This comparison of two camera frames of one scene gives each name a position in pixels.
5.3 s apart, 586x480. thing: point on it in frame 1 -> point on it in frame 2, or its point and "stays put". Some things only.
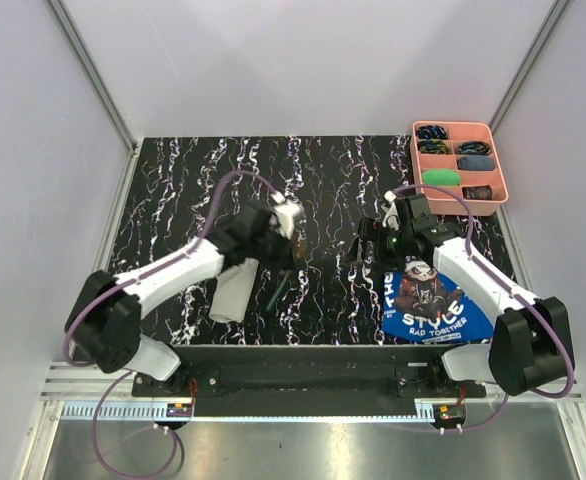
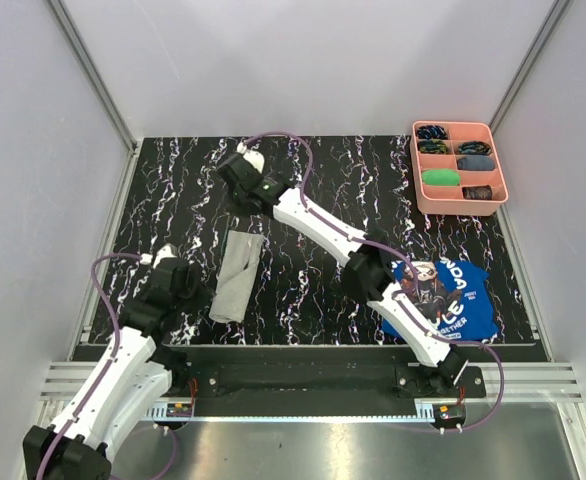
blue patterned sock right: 474,148 stays put
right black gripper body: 393,244 -> 238,198
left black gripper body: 271,250 -> 191,299
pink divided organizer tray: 460,155 stays put
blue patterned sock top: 432,132 stays put
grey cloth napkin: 232,292 stays put
